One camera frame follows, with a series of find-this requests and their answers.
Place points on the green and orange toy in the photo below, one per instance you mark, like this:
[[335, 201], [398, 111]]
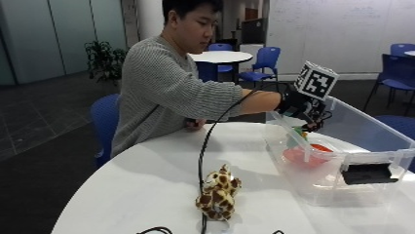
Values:
[[297, 138]]

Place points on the blue chair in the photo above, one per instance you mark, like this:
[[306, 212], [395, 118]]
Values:
[[402, 48], [262, 65], [221, 57], [105, 123], [396, 76]]

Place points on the white marker cube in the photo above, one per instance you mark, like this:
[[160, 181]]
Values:
[[316, 80]]

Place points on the potted green plant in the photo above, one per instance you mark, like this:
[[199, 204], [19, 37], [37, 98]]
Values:
[[102, 61]]

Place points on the the person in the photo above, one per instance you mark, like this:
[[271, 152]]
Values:
[[164, 84]]

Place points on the black cabinet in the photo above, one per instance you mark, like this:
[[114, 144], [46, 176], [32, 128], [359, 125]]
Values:
[[253, 31]]

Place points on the red toy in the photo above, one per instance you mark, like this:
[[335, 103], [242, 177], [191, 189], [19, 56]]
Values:
[[307, 155]]

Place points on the giraffe soft toy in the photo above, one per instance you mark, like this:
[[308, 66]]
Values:
[[218, 195]]

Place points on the black bin latch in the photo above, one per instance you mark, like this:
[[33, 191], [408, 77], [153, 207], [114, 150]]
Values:
[[368, 174]]

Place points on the white round table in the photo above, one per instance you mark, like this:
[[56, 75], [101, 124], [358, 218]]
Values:
[[219, 57]]

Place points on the clear plastic storage bin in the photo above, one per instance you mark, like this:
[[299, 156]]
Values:
[[346, 152]]

